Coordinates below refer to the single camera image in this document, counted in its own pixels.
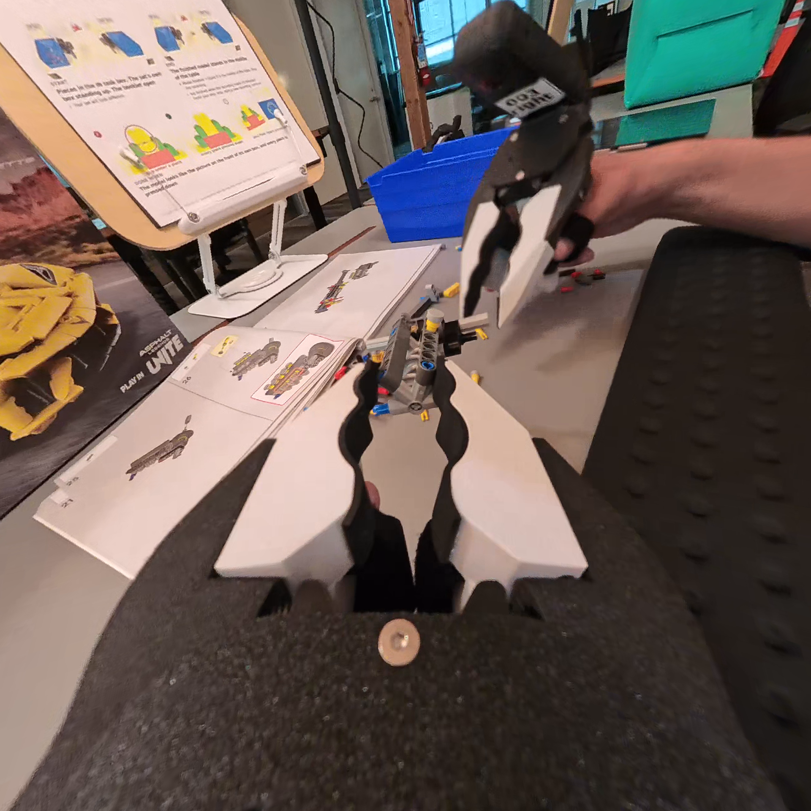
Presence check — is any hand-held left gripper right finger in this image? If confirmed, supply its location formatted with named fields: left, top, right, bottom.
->
left=415, top=361, right=589, bottom=614

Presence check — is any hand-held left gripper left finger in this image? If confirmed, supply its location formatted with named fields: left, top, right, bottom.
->
left=214, top=362, right=381, bottom=612

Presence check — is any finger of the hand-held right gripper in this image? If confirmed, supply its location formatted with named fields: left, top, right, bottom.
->
left=459, top=201, right=517, bottom=319
left=496, top=184, right=565, bottom=330

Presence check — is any black toy gear assembly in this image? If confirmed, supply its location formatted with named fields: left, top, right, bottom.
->
left=364, top=307, right=492, bottom=419

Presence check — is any person's right forearm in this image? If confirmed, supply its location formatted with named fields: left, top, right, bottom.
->
left=634, top=136, right=811, bottom=245

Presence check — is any toy car set box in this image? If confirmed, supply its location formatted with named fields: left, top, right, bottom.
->
left=0, top=108, right=192, bottom=517

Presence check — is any person's right hand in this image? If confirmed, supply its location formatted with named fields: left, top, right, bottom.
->
left=556, top=151, right=643, bottom=266

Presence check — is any blue plastic bin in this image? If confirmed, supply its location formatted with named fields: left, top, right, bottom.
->
left=366, top=127, right=520, bottom=243

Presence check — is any partly built toy chassis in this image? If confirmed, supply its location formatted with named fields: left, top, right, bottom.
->
left=335, top=282, right=461, bottom=387

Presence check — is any dark green notebook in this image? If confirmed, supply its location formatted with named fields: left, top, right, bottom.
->
left=611, top=98, right=717, bottom=150

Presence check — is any building instruction booklet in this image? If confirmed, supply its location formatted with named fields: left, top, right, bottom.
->
left=35, top=244, right=442, bottom=579

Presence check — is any wooden pillar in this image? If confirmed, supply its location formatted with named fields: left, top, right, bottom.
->
left=388, top=0, right=432, bottom=150

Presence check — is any teal felt bag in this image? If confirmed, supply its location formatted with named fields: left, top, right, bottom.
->
left=624, top=0, right=787, bottom=109

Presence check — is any black stand pole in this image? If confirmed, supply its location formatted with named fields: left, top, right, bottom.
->
left=294, top=0, right=363, bottom=210

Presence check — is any black dimpled mat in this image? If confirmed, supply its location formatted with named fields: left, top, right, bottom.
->
left=583, top=227, right=811, bottom=811

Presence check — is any orange traffic cone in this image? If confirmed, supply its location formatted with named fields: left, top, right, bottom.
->
left=760, top=13, right=802, bottom=80

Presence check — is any black curved handle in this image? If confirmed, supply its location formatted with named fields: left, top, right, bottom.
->
left=430, top=116, right=468, bottom=152

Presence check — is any black cable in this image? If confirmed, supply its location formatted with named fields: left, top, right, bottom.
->
left=307, top=0, right=371, bottom=159

